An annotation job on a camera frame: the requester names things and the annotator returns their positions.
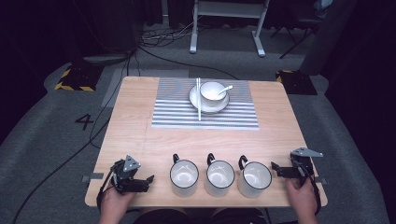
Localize black floor plate yellow stripes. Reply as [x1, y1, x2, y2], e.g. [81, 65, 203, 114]
[54, 63, 105, 93]
[275, 69, 318, 96]

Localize person's left leg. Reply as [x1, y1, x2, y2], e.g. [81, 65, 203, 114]
[133, 208, 189, 224]

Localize person's right hand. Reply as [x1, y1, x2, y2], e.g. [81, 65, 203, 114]
[285, 177, 318, 216]

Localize right hand-held gripper cable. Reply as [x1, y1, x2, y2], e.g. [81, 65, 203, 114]
[303, 172, 322, 217]

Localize person's left hand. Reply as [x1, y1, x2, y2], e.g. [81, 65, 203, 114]
[99, 186, 136, 215]

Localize white plate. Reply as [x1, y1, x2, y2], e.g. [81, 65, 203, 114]
[189, 83, 231, 115]

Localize person's leg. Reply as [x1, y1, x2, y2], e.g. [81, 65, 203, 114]
[214, 207, 269, 224]
[133, 208, 189, 224]

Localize white bowl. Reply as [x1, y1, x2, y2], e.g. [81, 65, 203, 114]
[199, 81, 229, 108]

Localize white metal stand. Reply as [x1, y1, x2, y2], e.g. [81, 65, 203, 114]
[189, 0, 271, 58]

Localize grey striped placemat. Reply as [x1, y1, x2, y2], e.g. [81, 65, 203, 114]
[151, 77, 261, 131]

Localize white mug with black rim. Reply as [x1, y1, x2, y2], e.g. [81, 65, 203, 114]
[237, 154, 274, 199]
[205, 152, 236, 198]
[169, 153, 200, 198]

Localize bundle of floor cables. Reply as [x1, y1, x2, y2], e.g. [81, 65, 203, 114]
[139, 18, 200, 49]

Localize hand-held gripper cable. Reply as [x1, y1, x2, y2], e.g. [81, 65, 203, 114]
[303, 172, 322, 217]
[96, 166, 118, 214]

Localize left hand-held gripper cable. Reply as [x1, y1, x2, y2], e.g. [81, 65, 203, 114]
[96, 166, 118, 214]

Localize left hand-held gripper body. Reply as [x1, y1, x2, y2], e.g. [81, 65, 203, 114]
[110, 154, 148, 193]

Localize grey stand base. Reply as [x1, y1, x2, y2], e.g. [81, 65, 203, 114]
[81, 52, 135, 67]

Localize white spoon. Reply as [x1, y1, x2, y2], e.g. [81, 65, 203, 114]
[218, 85, 234, 97]

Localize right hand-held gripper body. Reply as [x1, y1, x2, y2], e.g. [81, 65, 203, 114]
[290, 147, 324, 188]

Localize white chopstick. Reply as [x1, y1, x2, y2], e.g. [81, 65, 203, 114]
[195, 77, 201, 121]
[197, 77, 203, 121]

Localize black folding stand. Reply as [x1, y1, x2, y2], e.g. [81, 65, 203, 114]
[270, 12, 322, 60]

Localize person's right leg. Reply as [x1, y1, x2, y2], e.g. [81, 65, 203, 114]
[214, 207, 269, 224]

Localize long black floor cable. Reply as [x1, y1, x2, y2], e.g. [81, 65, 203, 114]
[11, 60, 130, 224]

